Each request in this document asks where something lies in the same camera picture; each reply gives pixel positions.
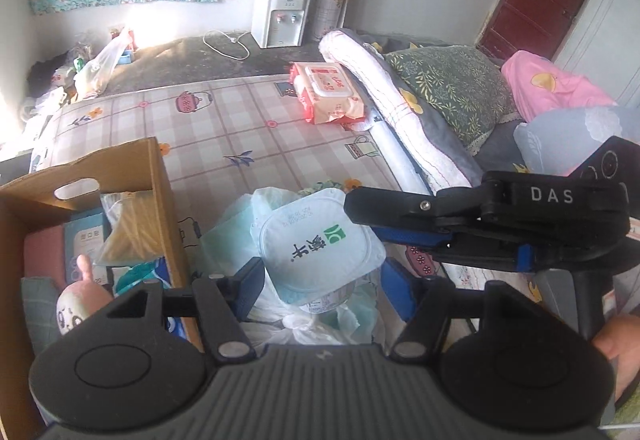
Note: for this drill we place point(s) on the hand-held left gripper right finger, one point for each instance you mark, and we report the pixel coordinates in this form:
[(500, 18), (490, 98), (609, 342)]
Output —
[(397, 287)]

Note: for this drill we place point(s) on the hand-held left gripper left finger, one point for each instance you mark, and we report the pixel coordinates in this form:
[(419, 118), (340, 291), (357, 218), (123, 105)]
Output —
[(248, 287)]

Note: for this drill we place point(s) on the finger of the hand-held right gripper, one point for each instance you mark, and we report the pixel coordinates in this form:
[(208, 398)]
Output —
[(395, 210), (450, 247)]

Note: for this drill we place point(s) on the white yogurt tub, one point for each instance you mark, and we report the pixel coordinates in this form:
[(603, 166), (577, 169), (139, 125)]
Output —
[(320, 245)]

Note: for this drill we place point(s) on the blue and white tissue pack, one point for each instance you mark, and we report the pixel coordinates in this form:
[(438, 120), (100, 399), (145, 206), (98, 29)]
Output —
[(145, 272)]

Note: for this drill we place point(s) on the brown cardboard box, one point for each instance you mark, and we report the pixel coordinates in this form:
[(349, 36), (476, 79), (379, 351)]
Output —
[(160, 200)]

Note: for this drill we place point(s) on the blue and white box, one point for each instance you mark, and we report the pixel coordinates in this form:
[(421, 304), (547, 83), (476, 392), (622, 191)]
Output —
[(82, 240)]

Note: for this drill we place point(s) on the pink and white plush toy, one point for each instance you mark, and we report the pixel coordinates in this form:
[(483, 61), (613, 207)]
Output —
[(75, 305)]

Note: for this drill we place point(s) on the pink sponge cloth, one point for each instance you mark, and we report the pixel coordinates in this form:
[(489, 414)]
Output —
[(45, 255)]

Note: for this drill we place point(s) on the person's right hand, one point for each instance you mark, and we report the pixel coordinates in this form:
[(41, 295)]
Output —
[(625, 345)]

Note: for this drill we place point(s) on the white and green plastic bag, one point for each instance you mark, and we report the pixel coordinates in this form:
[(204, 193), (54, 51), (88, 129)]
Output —
[(225, 240)]

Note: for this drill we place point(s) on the light blue pillow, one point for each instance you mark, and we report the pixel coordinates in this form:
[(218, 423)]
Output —
[(565, 140)]

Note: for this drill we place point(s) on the white quilted bolster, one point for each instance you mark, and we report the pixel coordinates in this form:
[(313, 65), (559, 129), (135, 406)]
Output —
[(400, 120)]

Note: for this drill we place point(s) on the pink pillow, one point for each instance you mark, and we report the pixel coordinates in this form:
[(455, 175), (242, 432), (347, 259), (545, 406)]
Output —
[(550, 90)]

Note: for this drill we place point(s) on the translucent yellowish bag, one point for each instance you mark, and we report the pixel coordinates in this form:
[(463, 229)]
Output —
[(135, 230)]

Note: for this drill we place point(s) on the green leaf-print pillow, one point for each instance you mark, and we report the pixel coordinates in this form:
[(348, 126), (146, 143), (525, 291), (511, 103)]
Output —
[(455, 90)]

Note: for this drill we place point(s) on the pink wet wipes pack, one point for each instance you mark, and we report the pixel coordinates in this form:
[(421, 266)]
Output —
[(325, 92)]

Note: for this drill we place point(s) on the checked bed mat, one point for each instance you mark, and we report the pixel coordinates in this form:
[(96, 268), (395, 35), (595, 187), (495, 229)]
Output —
[(225, 120)]

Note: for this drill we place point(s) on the grey-green cloth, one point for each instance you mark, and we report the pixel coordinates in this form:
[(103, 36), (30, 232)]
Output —
[(37, 315)]

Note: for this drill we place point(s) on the white water dispenser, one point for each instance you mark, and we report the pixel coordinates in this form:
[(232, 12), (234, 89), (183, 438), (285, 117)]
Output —
[(275, 20)]

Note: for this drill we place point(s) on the small blue container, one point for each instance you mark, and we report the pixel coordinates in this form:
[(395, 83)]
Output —
[(127, 56)]

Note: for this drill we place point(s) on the clear plastic bag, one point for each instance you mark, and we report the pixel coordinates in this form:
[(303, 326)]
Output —
[(97, 65)]

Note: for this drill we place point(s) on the small green bottle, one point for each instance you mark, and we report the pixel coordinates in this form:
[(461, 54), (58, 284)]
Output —
[(78, 63)]

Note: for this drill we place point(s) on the dark cloth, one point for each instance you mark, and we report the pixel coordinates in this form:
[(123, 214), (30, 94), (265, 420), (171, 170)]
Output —
[(40, 72)]

